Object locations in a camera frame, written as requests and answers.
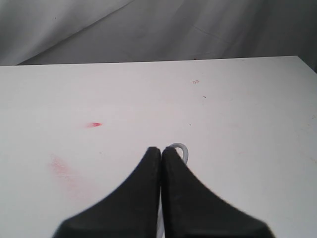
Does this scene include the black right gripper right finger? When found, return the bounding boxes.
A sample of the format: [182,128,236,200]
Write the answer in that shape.
[161,147,274,238]

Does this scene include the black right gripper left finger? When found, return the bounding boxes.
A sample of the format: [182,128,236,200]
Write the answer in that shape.
[53,147,161,238]

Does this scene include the grey backdrop cloth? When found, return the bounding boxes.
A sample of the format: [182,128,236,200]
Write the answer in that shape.
[0,0,317,69]

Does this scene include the grey power cable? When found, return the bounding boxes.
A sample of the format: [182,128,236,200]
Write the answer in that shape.
[157,142,189,238]

